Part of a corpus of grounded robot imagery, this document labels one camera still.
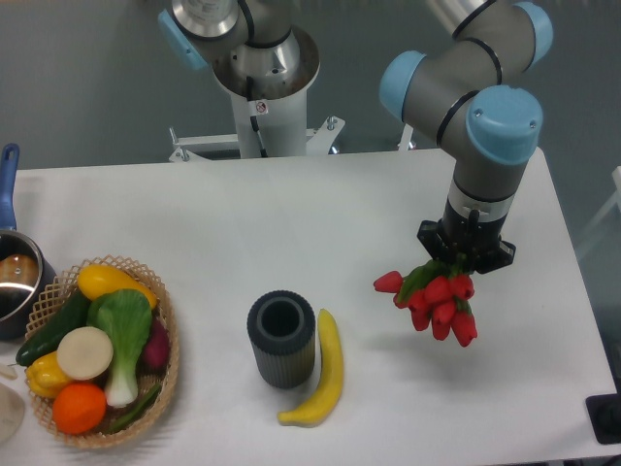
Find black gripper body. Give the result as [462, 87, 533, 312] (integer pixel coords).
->
[417, 209, 516, 273]

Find green bean pod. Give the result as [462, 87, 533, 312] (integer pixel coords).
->
[107, 383, 162, 434]

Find yellow squash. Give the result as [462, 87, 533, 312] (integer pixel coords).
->
[77, 264, 158, 309]

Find yellow banana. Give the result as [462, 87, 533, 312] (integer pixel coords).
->
[277, 309, 344, 428]

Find blue handled saucepan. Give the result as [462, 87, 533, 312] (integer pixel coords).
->
[1, 143, 55, 341]

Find black device at table edge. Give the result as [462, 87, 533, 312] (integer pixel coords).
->
[585, 393, 620, 445]

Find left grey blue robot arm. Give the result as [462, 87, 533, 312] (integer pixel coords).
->
[157, 1, 320, 101]

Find woven wicker basket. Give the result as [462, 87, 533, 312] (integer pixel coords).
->
[25, 255, 180, 449]

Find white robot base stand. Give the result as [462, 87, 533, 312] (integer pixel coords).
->
[169, 89, 345, 162]

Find red tulip bouquet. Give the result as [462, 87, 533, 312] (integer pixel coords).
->
[374, 254, 478, 348]

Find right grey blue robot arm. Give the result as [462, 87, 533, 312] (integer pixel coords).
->
[379, 1, 554, 274]

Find green bok choy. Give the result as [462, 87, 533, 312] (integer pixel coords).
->
[87, 288, 152, 408]

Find green cucumber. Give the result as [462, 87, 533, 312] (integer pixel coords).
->
[16, 290, 91, 367]

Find yellow bell pepper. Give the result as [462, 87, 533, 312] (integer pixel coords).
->
[25, 351, 74, 399]

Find dark grey ribbed vase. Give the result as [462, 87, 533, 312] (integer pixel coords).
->
[246, 290, 316, 389]

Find white object at left edge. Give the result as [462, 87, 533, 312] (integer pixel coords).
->
[0, 363, 25, 445]

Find beige round mushroom cap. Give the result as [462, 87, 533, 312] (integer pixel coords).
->
[56, 326, 114, 381]

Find white frame at right edge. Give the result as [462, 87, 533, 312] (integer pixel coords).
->
[574, 166, 620, 260]

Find orange fruit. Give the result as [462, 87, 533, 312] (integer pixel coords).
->
[52, 382, 107, 435]

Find purple sweet potato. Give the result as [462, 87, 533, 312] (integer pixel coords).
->
[141, 318, 170, 371]

